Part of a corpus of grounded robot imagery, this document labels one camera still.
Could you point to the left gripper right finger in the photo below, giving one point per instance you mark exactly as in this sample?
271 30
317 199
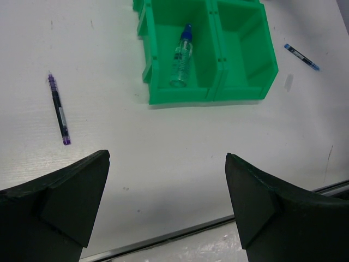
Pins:
278 221

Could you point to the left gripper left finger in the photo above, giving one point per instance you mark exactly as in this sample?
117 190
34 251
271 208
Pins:
51 218

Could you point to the purple pen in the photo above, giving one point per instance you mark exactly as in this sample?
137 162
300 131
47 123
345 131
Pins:
59 110

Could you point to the blue pen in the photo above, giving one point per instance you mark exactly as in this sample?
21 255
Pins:
301 57

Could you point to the clear spray bottle blue cap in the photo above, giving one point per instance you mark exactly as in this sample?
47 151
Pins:
182 56

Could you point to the clear pen cap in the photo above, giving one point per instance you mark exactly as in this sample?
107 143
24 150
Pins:
288 82

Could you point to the green four-compartment tray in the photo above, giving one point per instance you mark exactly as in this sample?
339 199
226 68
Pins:
233 57

